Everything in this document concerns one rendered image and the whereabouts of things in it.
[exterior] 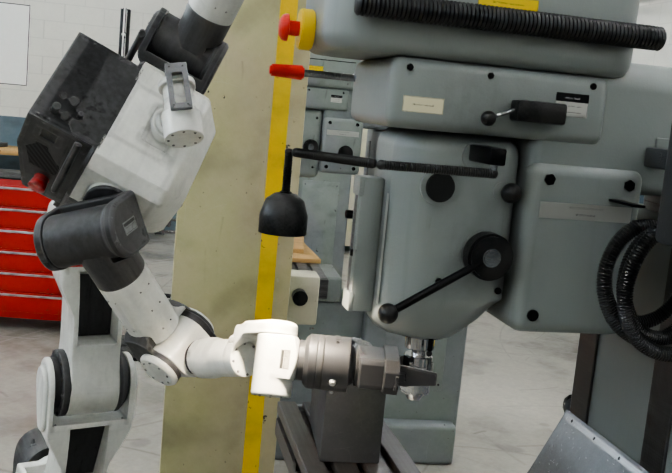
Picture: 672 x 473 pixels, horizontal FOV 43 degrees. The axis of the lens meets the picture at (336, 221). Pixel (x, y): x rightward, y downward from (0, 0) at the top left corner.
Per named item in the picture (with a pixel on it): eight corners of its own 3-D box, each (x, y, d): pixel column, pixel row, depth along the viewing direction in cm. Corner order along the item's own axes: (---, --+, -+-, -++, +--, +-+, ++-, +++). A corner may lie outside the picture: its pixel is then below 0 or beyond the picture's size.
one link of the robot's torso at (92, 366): (37, 408, 188) (43, 196, 186) (116, 400, 197) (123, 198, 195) (53, 427, 175) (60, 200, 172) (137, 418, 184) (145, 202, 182)
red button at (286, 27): (279, 39, 124) (281, 11, 124) (275, 41, 128) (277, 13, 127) (301, 42, 125) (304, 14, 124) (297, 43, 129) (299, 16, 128)
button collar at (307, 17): (300, 48, 124) (304, 6, 123) (293, 50, 130) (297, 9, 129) (314, 49, 124) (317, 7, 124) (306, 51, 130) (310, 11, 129)
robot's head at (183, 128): (154, 152, 145) (171, 128, 138) (148, 100, 149) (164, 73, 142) (191, 154, 149) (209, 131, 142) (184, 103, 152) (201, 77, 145)
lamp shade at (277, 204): (248, 230, 127) (251, 188, 126) (281, 227, 132) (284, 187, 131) (283, 238, 122) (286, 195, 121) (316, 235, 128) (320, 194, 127)
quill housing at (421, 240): (384, 346, 126) (406, 128, 121) (352, 311, 146) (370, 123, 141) (504, 349, 130) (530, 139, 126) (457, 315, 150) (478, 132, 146)
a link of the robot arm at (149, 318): (136, 377, 159) (78, 294, 146) (177, 326, 167) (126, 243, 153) (180, 391, 153) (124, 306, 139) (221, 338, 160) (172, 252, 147)
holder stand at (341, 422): (318, 462, 168) (328, 363, 165) (308, 420, 189) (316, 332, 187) (379, 464, 169) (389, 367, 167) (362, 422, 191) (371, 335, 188)
